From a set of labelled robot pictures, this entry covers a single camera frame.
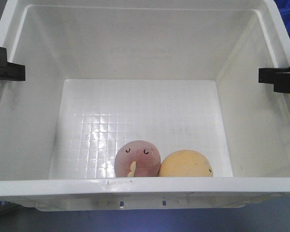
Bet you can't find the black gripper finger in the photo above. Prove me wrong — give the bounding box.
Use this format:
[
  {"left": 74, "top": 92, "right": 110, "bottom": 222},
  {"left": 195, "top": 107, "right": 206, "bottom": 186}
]
[
  {"left": 258, "top": 66, "right": 290, "bottom": 94},
  {"left": 0, "top": 47, "right": 26, "bottom": 81}
]

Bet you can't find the white plastic tote box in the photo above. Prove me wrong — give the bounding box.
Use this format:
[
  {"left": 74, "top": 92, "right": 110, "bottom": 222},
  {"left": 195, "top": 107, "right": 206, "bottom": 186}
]
[{"left": 0, "top": 0, "right": 290, "bottom": 211}]

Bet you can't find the yellow plush ball toy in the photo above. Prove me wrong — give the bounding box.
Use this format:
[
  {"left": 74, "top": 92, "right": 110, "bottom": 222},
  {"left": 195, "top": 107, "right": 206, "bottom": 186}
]
[{"left": 159, "top": 150, "right": 214, "bottom": 177}]

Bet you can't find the pink plush ball toy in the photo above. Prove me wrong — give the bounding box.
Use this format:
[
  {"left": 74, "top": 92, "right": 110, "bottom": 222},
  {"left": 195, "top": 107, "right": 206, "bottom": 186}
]
[{"left": 114, "top": 140, "right": 161, "bottom": 177}]

